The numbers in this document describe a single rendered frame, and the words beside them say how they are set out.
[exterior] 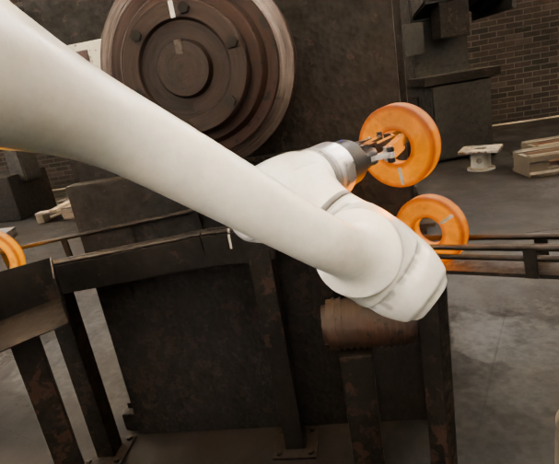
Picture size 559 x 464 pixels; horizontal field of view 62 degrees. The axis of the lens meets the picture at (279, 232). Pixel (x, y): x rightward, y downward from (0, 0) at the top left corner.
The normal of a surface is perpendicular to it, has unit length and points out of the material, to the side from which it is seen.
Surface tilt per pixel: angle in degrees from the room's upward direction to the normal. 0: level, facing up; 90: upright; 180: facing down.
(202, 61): 90
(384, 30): 90
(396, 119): 93
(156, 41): 90
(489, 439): 0
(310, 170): 38
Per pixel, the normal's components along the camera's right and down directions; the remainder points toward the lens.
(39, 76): 0.95, 0.14
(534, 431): -0.16, -0.94
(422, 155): -0.65, 0.37
